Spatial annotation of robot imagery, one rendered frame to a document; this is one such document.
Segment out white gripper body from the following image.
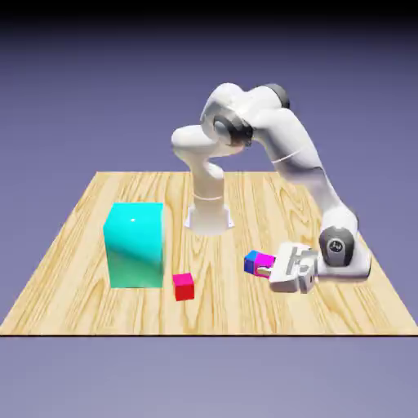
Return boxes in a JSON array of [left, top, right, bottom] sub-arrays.
[[268, 242, 318, 294]]

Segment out small magenta cube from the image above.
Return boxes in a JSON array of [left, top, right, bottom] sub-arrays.
[[253, 252, 276, 279]]

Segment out small blue cube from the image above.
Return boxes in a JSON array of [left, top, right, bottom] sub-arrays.
[[243, 250, 261, 274]]

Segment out small red cube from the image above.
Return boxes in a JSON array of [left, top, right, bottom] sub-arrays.
[[172, 272, 196, 302]]

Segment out large cyan box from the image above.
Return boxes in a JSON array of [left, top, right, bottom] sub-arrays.
[[102, 202, 165, 290]]

